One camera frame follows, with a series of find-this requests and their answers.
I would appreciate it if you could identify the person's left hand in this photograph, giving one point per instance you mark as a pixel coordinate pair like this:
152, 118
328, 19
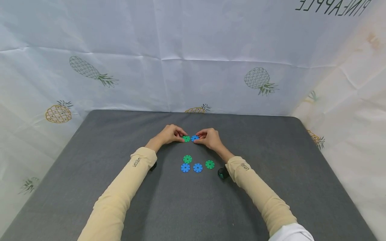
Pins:
168, 134

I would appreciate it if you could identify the person's right hand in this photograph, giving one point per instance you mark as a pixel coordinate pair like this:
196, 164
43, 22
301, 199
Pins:
211, 138

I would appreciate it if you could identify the person's left thumb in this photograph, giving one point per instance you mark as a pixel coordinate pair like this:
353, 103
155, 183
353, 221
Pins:
179, 139

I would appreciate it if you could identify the person's right fingers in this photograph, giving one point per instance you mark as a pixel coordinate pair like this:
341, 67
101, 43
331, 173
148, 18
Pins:
204, 130

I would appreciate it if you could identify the person's right index finger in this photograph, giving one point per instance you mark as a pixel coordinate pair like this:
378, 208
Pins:
201, 133

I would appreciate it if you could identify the person's right thumb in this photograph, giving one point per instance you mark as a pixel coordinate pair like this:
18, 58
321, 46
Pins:
199, 141

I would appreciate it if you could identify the person's left index finger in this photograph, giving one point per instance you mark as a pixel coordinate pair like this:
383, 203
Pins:
181, 131

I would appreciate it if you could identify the blue notched disc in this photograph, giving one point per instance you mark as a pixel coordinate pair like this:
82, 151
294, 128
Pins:
194, 138
197, 167
185, 167

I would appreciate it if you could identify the green notched disc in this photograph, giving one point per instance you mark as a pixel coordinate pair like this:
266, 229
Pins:
210, 164
187, 159
186, 138

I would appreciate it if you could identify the person's left forearm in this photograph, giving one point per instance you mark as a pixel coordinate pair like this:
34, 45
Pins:
120, 194

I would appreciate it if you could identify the person's right forearm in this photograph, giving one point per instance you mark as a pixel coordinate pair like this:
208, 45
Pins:
259, 190

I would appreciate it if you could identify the black wrist band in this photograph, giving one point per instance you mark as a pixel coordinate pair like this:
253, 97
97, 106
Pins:
223, 173
153, 166

